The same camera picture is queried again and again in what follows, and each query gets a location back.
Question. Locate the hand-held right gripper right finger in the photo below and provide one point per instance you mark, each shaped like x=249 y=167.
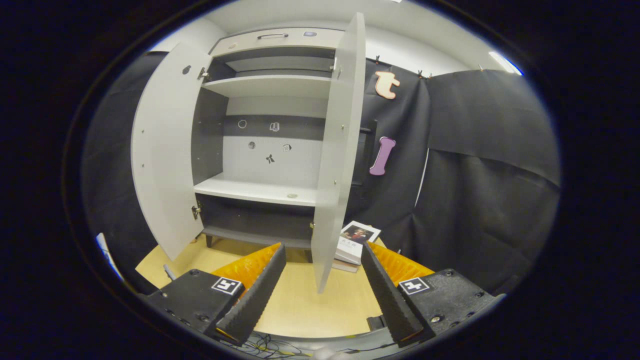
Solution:
x=390 y=300

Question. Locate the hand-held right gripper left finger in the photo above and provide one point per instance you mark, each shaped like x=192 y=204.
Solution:
x=255 y=300

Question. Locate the white cabinet door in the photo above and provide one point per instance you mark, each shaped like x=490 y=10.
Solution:
x=337 y=150
x=165 y=150

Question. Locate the white and grey cabinet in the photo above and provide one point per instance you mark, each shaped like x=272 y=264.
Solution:
x=260 y=87

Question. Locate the white cabinet drawer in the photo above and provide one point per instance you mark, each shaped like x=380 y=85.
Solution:
x=240 y=45

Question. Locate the white book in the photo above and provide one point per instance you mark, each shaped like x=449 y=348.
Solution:
x=352 y=245

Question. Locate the black backdrop cloth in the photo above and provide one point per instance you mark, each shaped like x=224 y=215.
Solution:
x=475 y=200

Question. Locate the narrow ceiling light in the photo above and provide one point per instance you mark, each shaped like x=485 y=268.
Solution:
x=506 y=63

